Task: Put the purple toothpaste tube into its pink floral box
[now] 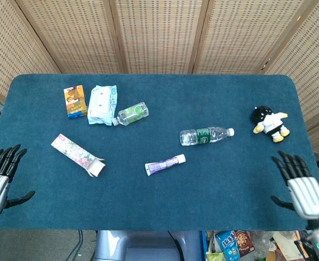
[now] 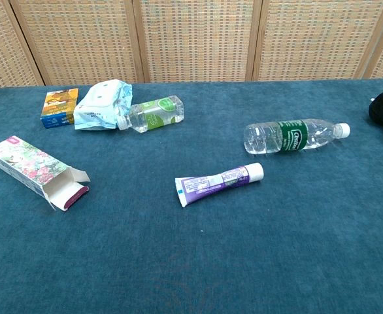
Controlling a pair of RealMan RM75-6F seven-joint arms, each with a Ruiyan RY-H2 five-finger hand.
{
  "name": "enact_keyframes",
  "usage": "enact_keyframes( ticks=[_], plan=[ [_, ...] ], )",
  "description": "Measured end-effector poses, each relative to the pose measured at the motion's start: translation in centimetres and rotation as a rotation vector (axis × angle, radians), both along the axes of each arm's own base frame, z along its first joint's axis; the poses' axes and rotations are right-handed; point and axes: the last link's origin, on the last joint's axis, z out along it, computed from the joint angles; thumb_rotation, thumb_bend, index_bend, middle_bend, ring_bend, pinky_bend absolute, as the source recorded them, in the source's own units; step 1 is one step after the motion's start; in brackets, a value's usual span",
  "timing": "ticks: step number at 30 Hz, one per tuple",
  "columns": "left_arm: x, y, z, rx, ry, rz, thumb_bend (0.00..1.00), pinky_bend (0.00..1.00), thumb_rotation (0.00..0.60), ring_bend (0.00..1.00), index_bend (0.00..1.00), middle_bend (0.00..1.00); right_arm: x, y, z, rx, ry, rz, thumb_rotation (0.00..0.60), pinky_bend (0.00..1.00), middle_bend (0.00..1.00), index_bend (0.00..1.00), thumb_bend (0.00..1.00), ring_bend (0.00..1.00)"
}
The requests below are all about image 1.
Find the brown cookie box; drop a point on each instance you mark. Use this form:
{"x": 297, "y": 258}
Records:
{"x": 244, "y": 242}

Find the water bottle dark green label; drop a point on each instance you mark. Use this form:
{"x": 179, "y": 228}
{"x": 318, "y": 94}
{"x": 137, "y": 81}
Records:
{"x": 203, "y": 136}

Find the small bottle light green label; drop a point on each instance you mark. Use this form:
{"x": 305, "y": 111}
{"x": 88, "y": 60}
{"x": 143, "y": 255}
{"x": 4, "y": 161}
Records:
{"x": 132, "y": 112}

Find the woven bamboo folding screen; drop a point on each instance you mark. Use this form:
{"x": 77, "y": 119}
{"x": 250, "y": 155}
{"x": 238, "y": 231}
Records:
{"x": 159, "y": 35}

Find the light blue wipes pack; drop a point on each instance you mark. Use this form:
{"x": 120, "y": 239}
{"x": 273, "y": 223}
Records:
{"x": 101, "y": 106}

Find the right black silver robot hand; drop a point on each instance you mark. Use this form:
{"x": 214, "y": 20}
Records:
{"x": 307, "y": 195}

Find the grey robot torso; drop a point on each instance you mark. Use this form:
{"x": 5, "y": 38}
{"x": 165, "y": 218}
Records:
{"x": 148, "y": 244}

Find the blue snack bag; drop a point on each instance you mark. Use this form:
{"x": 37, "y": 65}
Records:
{"x": 227, "y": 244}

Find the teal felt table cover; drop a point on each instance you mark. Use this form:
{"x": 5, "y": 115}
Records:
{"x": 159, "y": 201}

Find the clear plastic bag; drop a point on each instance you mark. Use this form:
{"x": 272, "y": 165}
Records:
{"x": 263, "y": 244}

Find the green snack bag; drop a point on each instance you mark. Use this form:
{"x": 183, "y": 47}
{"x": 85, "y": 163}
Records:
{"x": 214, "y": 257}

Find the purple toothpaste tube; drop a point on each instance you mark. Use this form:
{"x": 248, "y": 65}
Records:
{"x": 162, "y": 164}

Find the floral pink long box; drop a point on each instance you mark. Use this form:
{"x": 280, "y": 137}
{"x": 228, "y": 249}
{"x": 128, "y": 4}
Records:
{"x": 75, "y": 153}

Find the tan paper envelopes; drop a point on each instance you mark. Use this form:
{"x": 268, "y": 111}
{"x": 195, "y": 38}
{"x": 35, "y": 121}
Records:
{"x": 287, "y": 250}

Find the penguin plush toy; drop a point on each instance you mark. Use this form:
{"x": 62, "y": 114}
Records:
{"x": 269, "y": 122}

